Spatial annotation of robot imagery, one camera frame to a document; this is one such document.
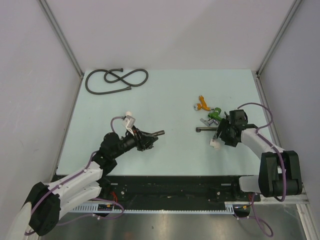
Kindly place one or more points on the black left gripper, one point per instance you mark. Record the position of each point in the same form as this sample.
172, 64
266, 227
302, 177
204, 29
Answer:
140, 139

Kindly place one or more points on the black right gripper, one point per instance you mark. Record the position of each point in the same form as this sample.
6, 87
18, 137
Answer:
223, 124

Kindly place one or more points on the brushed steel water faucet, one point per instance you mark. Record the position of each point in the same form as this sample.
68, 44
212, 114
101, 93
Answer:
157, 133

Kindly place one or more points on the white plastic pipe tee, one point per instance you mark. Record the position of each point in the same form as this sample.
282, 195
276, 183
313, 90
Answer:
215, 144

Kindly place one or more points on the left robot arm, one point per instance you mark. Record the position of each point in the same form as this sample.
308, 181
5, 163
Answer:
51, 201

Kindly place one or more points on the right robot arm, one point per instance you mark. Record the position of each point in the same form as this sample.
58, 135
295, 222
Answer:
279, 173

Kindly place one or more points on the green faucet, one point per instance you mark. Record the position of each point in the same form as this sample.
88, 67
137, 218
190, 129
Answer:
215, 114

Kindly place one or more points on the dark metal L-shaped faucet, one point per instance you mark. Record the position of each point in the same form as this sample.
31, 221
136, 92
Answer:
213, 127

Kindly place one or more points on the orange faucet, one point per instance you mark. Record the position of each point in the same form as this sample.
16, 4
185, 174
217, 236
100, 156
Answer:
202, 105

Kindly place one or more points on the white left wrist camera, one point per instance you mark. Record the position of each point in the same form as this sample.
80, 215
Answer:
128, 122

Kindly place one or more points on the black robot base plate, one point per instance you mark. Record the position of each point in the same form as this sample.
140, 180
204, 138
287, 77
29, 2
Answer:
174, 193

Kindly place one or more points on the right aluminium frame post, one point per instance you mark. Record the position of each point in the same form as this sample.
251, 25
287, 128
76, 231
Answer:
294, 8

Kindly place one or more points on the aluminium frame post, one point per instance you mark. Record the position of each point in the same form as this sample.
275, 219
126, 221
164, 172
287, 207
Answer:
49, 14
294, 8

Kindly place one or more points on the left aluminium frame post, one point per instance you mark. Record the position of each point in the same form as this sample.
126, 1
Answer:
49, 14

